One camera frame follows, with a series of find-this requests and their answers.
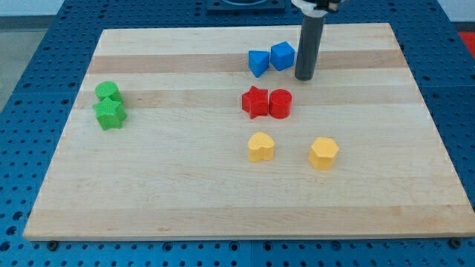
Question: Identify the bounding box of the red cylinder block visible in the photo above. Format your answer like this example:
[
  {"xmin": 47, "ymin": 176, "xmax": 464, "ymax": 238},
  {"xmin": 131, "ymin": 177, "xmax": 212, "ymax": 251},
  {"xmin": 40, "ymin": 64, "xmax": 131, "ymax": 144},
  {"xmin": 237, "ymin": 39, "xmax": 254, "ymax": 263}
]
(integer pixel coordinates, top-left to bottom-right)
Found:
[{"xmin": 269, "ymin": 89, "xmax": 292, "ymax": 119}]

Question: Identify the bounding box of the yellow heart block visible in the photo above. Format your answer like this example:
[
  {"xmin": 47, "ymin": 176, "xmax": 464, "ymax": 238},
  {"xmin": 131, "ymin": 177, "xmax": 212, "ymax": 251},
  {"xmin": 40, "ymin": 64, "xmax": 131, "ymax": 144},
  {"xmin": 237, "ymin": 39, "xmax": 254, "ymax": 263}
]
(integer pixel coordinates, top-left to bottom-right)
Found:
[{"xmin": 248, "ymin": 131, "xmax": 275, "ymax": 162}]

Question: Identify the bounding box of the blue cube block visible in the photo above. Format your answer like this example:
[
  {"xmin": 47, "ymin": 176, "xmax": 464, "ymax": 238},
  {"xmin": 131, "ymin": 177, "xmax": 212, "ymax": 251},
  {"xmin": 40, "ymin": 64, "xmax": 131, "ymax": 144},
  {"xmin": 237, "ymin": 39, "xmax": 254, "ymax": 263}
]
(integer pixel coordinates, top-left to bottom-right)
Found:
[{"xmin": 270, "ymin": 42, "xmax": 295, "ymax": 71}]

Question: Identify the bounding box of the red star block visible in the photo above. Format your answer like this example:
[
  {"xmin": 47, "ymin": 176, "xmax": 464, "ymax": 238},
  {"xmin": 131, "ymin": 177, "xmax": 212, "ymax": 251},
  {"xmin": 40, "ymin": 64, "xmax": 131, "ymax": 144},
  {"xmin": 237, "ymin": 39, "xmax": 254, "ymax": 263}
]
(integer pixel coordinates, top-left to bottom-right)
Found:
[{"xmin": 241, "ymin": 85, "xmax": 269, "ymax": 119}]

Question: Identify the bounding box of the blue triangle block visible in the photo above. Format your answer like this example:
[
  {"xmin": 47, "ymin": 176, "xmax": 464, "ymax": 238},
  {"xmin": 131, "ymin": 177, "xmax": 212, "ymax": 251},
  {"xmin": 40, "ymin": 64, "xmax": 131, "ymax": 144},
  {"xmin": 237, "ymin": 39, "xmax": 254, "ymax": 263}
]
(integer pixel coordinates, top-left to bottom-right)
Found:
[{"xmin": 248, "ymin": 50, "xmax": 270, "ymax": 78}]

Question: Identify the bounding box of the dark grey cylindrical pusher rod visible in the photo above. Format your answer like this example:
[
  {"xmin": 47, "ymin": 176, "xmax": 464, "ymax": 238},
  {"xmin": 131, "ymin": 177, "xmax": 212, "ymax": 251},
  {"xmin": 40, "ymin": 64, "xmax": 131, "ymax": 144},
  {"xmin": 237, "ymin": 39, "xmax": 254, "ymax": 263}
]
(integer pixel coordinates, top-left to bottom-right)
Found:
[{"xmin": 295, "ymin": 15, "xmax": 326, "ymax": 81}]

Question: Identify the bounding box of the green star block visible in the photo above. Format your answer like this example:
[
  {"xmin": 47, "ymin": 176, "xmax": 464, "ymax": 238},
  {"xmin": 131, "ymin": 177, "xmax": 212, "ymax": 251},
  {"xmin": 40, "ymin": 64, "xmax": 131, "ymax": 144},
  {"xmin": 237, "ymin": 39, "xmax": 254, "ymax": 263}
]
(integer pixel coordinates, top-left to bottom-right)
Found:
[{"xmin": 93, "ymin": 97, "xmax": 127, "ymax": 131}]

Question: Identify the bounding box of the yellow hexagon block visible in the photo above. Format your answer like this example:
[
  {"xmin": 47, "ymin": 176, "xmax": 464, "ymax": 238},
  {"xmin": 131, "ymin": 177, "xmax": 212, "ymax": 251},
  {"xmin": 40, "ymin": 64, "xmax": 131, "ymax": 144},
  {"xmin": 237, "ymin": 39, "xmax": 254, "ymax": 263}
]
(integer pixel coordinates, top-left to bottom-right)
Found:
[{"xmin": 308, "ymin": 137, "xmax": 339, "ymax": 170}]

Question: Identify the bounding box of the green cylinder block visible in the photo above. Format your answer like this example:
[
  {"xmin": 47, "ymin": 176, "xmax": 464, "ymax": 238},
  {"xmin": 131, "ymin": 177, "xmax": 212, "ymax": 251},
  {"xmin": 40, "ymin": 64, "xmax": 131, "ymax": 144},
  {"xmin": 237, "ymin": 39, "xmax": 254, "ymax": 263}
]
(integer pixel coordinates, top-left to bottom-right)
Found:
[{"xmin": 94, "ymin": 81, "xmax": 122, "ymax": 102}]

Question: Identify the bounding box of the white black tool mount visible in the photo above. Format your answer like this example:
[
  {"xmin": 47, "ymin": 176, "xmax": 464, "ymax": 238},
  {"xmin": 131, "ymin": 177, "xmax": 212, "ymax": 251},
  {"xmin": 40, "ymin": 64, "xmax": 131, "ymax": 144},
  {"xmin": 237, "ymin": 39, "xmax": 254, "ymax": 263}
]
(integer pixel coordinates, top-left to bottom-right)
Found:
[{"xmin": 291, "ymin": 0, "xmax": 341, "ymax": 17}]

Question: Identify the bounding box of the wooden board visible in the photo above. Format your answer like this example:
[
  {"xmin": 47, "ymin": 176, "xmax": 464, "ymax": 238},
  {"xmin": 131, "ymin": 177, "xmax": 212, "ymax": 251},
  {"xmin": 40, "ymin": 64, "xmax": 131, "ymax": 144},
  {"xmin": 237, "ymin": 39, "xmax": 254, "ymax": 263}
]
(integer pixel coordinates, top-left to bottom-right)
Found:
[{"xmin": 23, "ymin": 23, "xmax": 474, "ymax": 241}]

